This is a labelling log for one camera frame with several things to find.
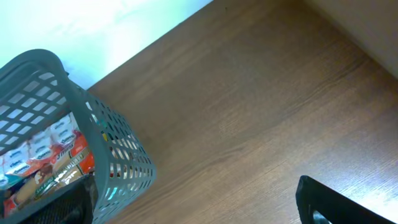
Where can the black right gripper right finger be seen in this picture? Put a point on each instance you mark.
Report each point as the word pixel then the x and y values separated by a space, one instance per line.
pixel 318 203

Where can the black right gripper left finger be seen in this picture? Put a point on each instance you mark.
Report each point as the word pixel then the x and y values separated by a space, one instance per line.
pixel 72 204

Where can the spaghetti pasta packet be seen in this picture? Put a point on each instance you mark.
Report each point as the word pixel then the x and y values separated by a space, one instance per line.
pixel 75 161

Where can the colourful tissue multipack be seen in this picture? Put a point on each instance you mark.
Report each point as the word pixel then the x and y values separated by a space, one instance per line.
pixel 45 147

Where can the dark grey plastic basket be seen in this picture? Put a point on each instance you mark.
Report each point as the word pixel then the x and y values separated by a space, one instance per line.
pixel 37 92

